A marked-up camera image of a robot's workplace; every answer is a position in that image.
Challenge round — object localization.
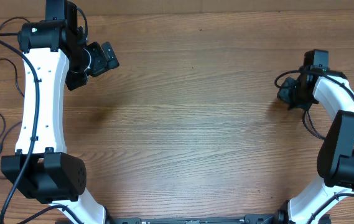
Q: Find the black USB-C cable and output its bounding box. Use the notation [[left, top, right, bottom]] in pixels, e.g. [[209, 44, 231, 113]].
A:
[[0, 16, 31, 98]]

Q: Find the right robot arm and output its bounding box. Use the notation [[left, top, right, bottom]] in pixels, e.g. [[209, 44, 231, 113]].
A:
[[265, 49, 354, 223]]

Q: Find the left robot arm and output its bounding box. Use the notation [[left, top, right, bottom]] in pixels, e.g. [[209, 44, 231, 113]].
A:
[[1, 0, 119, 223]]

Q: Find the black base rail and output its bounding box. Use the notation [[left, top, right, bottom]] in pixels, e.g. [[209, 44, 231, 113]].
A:
[[111, 214, 273, 224]]

